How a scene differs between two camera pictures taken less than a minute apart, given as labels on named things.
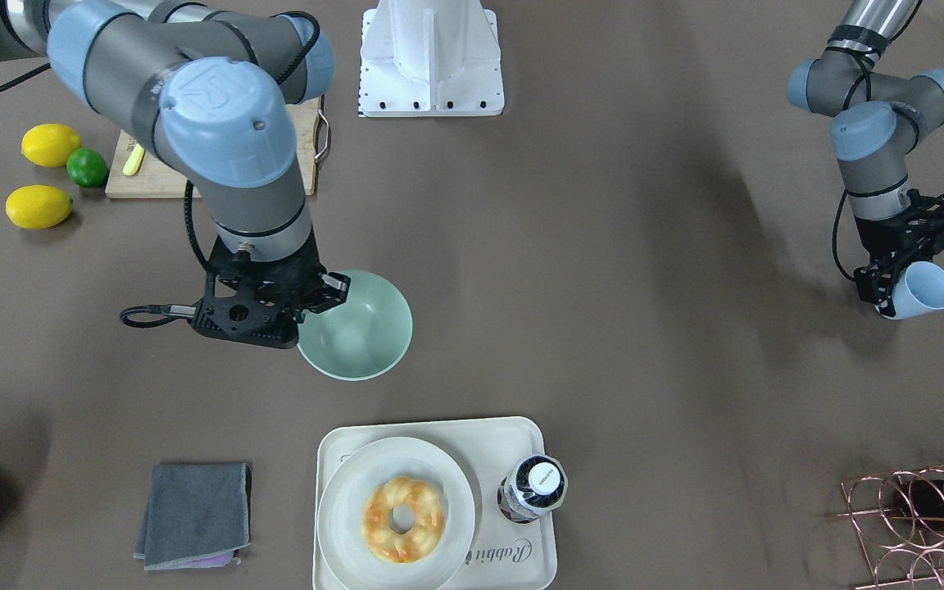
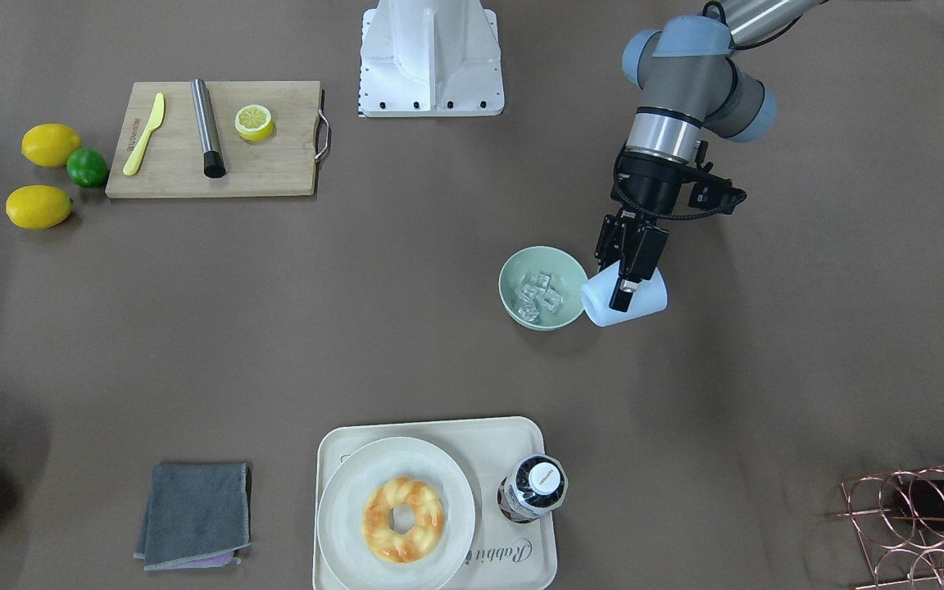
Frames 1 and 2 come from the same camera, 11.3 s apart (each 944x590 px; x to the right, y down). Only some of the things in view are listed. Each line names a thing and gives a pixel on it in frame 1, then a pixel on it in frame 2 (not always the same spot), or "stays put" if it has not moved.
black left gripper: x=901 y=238 → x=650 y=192
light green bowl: x=365 y=337 → x=540 y=288
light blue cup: x=922 y=288 → x=649 y=296
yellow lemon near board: x=50 y=144 stays put
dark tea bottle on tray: x=534 y=484 stays put
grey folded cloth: x=195 y=516 stays put
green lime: x=87 y=167 stays put
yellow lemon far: x=38 y=206 stays put
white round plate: x=348 y=483 stays put
